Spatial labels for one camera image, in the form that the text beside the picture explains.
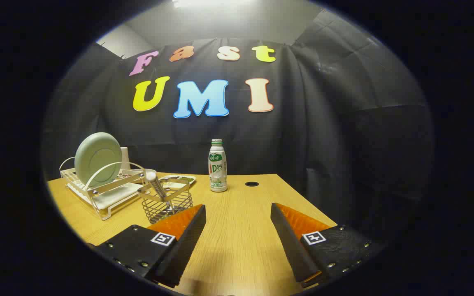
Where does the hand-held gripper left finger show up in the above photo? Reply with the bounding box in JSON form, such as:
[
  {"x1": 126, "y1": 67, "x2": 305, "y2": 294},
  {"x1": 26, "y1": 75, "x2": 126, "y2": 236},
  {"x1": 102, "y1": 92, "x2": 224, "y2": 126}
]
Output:
[{"x1": 87, "y1": 204, "x2": 207, "y2": 288}]

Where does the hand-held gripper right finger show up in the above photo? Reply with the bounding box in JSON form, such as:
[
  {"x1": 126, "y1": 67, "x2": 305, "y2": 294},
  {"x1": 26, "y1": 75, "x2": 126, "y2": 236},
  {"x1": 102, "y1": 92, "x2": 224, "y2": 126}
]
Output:
[{"x1": 271, "y1": 203, "x2": 381, "y2": 288}]

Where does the metal wire basket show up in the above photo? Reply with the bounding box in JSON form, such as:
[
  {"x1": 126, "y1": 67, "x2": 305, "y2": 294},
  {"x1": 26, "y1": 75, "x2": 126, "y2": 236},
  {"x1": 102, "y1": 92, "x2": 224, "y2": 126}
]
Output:
[{"x1": 137, "y1": 178, "x2": 193, "y2": 224}]

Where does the spoon with striped handle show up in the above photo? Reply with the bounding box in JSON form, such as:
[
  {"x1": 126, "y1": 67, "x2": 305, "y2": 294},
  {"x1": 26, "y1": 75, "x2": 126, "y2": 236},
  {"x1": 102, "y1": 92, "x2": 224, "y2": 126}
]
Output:
[{"x1": 146, "y1": 171, "x2": 174, "y2": 210}]

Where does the white drink bottle green label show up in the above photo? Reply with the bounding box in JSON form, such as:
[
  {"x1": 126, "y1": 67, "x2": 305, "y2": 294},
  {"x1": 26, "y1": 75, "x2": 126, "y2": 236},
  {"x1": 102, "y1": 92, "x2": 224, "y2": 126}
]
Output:
[{"x1": 208, "y1": 139, "x2": 228, "y2": 192}]

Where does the black backdrop cloth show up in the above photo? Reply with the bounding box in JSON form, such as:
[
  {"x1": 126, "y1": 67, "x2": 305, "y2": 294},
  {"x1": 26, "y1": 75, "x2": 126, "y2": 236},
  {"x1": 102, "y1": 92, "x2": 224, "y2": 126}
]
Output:
[{"x1": 42, "y1": 10, "x2": 435, "y2": 247}]

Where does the white wire dish rack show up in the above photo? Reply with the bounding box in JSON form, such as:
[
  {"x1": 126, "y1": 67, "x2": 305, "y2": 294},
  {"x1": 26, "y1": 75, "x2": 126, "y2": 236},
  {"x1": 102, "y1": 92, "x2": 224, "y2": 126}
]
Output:
[{"x1": 59, "y1": 157, "x2": 157, "y2": 221}]

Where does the pale green plate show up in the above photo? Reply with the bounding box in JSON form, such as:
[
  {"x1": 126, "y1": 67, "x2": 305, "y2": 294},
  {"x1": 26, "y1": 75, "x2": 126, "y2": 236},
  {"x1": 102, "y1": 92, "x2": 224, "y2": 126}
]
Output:
[{"x1": 74, "y1": 132, "x2": 122, "y2": 187}]

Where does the white divided tray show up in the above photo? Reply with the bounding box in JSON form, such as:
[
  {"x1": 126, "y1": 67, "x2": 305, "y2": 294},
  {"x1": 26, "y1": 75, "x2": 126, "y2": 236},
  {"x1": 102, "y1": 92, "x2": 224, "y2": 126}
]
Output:
[{"x1": 159, "y1": 175, "x2": 197, "y2": 187}]

